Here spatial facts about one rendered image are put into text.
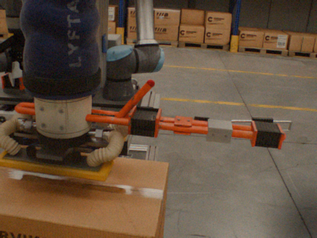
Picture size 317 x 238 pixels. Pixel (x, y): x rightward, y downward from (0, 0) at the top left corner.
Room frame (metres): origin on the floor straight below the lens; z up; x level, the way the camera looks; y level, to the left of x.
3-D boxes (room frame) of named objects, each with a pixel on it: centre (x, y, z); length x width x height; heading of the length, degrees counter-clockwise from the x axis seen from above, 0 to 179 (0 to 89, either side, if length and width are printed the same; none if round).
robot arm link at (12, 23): (1.22, 0.54, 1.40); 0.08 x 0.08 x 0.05
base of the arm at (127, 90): (1.51, 0.19, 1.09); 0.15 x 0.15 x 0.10
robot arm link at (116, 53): (1.51, 0.19, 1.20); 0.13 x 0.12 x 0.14; 115
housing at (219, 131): (0.89, -0.17, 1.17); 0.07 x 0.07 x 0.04; 84
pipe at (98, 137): (0.93, 0.29, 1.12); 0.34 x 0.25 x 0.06; 84
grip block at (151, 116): (0.91, 0.04, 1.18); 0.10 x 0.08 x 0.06; 174
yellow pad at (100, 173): (0.84, 0.30, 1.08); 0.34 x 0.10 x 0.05; 84
